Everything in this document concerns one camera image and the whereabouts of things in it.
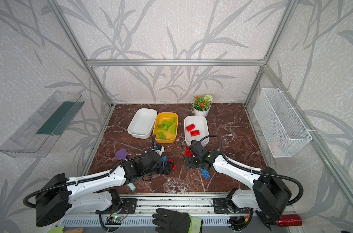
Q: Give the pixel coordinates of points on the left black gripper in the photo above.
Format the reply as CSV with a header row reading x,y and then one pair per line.
x,y
166,167

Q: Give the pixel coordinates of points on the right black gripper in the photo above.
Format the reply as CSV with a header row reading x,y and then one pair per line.
x,y
188,162

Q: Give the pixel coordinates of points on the green lego brick top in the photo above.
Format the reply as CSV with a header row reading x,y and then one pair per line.
x,y
167,123

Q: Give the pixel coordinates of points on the large red lego brick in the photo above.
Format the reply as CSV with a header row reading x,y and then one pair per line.
x,y
187,152

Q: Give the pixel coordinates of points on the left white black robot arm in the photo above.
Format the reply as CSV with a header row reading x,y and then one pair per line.
x,y
62,195

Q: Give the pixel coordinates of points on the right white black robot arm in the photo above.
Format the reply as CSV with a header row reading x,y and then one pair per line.
x,y
269,192

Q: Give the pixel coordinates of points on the blue lego brick right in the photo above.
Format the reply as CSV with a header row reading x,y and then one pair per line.
x,y
205,173

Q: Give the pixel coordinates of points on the blue lego brick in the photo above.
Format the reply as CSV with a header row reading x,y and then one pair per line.
x,y
164,159
205,173

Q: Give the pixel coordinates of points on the teal toy spatula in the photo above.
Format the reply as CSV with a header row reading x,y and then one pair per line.
x,y
131,186

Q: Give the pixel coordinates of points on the purple pink toy spatula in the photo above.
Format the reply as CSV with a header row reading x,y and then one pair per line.
x,y
121,154

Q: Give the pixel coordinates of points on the blue lego brick middle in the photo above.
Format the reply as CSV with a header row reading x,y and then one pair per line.
x,y
164,159

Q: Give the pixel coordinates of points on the right white rectangular bin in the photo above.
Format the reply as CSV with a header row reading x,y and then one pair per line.
x,y
200,124

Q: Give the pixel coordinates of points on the white rectangular bin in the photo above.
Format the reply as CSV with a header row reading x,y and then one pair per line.
x,y
200,124
142,123

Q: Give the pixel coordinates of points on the left white rectangular bin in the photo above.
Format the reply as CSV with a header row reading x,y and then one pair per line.
x,y
142,123

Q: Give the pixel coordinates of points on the yellow rectangular bin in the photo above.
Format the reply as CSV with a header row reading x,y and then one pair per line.
x,y
170,138

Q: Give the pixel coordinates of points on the potted artificial flower plant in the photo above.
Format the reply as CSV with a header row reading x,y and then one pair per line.
x,y
202,105

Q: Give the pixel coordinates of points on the black work glove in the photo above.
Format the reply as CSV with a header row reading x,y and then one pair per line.
x,y
169,221

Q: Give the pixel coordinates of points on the black clamp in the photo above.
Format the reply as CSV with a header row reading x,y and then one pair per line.
x,y
265,220

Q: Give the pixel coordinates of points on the red metal bottle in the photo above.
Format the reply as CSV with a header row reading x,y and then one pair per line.
x,y
289,221

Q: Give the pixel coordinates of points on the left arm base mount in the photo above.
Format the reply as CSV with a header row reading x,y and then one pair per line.
x,y
127,205

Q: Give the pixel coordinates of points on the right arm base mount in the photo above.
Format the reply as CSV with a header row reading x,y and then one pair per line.
x,y
223,204

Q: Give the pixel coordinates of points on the white wire mesh basket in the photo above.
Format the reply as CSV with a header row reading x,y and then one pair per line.
x,y
284,131

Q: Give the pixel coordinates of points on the clear plastic wall shelf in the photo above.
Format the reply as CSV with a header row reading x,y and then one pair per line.
x,y
38,135

